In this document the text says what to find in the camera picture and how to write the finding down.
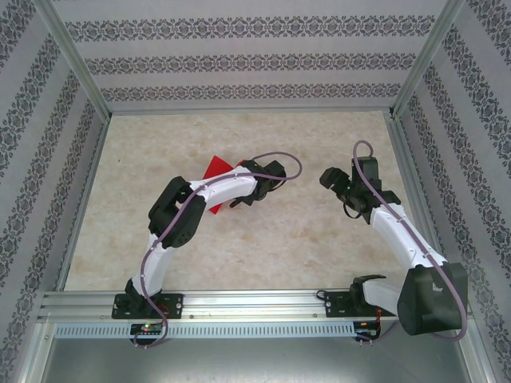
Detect aluminium frame crossbar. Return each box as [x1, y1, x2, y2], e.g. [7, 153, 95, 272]
[107, 105, 394, 116]

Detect aluminium frame post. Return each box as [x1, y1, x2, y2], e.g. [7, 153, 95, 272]
[389, 0, 468, 119]
[34, 0, 115, 120]

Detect aluminium mounting rail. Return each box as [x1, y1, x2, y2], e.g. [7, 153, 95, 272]
[38, 290, 475, 322]

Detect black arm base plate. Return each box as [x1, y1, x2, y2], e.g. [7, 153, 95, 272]
[112, 293, 185, 320]
[323, 290, 400, 319]

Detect purple cable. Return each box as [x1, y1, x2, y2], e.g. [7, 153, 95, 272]
[133, 150, 303, 352]
[351, 139, 469, 344]

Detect grey metal sheet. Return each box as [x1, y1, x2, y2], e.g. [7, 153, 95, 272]
[23, 318, 494, 383]

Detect slotted grey cable duct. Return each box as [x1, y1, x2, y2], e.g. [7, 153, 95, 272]
[53, 321, 357, 339]

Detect aluminium side rail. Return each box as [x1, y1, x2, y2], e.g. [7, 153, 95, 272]
[385, 113, 450, 267]
[55, 113, 113, 292]

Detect red paper sheet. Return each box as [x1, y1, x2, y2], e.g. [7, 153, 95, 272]
[200, 154, 245, 216]

